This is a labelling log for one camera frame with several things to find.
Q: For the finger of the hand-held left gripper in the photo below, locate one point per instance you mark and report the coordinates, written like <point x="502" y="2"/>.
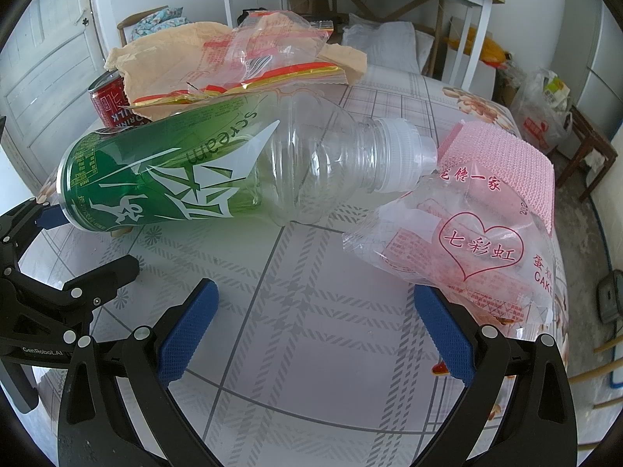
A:
<point x="102" y="279"/>
<point x="22" y="219"/>

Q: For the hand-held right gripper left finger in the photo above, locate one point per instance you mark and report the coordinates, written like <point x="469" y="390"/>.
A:
<point x="190" y="335"/>

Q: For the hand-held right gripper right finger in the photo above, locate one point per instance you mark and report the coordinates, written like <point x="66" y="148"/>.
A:
<point x="445" y="335"/>

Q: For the clear red print cake wrapper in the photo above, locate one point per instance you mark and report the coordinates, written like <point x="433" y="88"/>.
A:
<point x="482" y="248"/>

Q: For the green label plastic bottle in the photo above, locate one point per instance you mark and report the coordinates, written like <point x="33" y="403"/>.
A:
<point x="146" y="170"/>

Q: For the red drink can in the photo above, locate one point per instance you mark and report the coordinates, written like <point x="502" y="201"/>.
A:
<point x="109" y="102"/>

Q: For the brown paper bag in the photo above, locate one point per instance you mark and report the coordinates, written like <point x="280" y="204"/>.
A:
<point x="160" y="53"/>

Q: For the red gold foil wrapper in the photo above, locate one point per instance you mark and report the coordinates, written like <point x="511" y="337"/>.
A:
<point x="292" y="72"/>

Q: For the clear zip bag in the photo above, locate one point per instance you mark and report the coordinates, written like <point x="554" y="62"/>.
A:
<point x="272" y="34"/>

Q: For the floral plaid tablecloth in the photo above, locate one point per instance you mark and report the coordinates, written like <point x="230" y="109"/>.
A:
<point x="301" y="326"/>

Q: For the white door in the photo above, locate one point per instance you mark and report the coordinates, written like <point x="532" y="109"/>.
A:
<point x="44" y="68"/>

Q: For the grey floor device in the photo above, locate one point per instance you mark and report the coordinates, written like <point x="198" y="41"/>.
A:
<point x="611" y="296"/>

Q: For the wooden chair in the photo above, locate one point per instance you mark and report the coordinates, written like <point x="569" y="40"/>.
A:
<point x="127" y="23"/>

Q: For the white red print shopping bag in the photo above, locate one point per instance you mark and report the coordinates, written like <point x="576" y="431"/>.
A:
<point x="535" y="121"/>

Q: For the dark wooden stool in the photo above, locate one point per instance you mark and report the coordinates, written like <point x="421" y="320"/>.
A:
<point x="591" y="138"/>

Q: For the floral cushion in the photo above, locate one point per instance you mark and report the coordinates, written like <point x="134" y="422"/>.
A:
<point x="163" y="17"/>

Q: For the yellow bag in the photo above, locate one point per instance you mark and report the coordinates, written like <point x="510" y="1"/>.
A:
<point x="494" y="51"/>

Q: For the white plastic sack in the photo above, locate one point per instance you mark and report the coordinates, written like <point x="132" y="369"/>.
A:
<point x="379" y="44"/>

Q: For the grey refrigerator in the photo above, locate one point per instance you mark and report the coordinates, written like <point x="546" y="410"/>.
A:
<point x="598" y="44"/>

